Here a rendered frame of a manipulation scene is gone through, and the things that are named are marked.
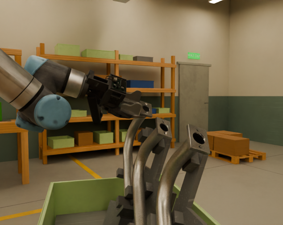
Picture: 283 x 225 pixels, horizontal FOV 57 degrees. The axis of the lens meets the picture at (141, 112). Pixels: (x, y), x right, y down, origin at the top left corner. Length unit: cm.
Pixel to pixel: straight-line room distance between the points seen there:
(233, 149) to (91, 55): 328
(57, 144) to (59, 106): 464
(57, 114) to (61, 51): 466
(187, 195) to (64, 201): 55
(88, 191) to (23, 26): 499
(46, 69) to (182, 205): 46
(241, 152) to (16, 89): 490
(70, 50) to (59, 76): 454
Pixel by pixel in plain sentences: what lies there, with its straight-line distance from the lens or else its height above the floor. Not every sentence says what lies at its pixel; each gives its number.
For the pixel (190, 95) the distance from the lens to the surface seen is 727.
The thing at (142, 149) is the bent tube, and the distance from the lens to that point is 70.
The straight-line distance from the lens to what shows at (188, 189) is 55.
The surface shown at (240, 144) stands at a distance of 521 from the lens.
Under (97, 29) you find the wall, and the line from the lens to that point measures 613.
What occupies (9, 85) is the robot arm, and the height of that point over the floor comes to 128.
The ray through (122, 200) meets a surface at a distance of 80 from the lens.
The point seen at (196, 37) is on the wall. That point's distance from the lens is 765.
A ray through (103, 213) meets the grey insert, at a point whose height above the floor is 85.
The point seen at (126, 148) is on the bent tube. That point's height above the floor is 109.
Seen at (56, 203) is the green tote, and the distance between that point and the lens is 100.
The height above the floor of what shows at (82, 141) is 34.
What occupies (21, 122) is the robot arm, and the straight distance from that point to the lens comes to 71.
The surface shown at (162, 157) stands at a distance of 69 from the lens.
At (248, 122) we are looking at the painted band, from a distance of 795.
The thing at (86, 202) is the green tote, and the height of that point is 88.
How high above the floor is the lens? 126
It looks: 4 degrees down
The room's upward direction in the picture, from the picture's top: straight up
